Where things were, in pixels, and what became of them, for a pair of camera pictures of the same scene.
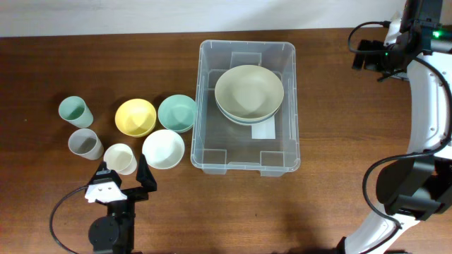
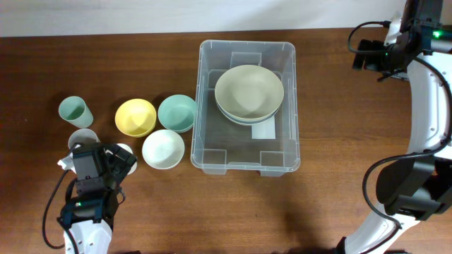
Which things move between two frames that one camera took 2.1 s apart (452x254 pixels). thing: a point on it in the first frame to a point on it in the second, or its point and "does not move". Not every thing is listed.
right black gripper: [370, 63] does not move
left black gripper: [144, 176] to [121, 166]
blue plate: [248, 121] does not move
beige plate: [249, 92] does not move
